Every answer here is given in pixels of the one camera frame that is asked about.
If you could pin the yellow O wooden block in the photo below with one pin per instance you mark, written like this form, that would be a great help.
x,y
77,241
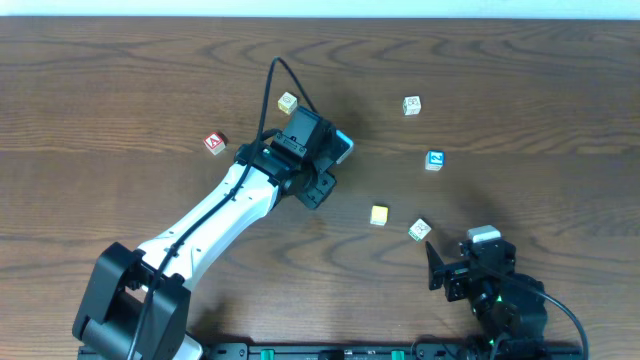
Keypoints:
x,y
287,103

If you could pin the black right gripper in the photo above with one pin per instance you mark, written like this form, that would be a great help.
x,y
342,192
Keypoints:
x,y
454,275

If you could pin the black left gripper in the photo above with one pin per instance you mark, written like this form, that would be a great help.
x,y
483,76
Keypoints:
x,y
316,188

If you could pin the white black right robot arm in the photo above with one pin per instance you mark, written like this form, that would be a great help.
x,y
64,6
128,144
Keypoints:
x,y
512,316

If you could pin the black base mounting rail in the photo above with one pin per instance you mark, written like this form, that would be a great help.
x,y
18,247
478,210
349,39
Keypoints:
x,y
417,351

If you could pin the green R wooden block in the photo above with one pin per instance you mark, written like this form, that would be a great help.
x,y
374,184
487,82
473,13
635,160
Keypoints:
x,y
419,230

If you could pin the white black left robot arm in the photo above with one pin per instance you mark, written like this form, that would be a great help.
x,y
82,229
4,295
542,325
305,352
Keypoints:
x,y
137,301

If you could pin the blue number 2 block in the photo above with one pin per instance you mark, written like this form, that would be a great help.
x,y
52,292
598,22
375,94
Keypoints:
x,y
434,160

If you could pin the red letter A block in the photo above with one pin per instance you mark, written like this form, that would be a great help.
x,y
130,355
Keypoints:
x,y
215,142

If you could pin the plain picture wooden block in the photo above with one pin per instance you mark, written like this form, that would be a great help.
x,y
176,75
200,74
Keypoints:
x,y
411,105

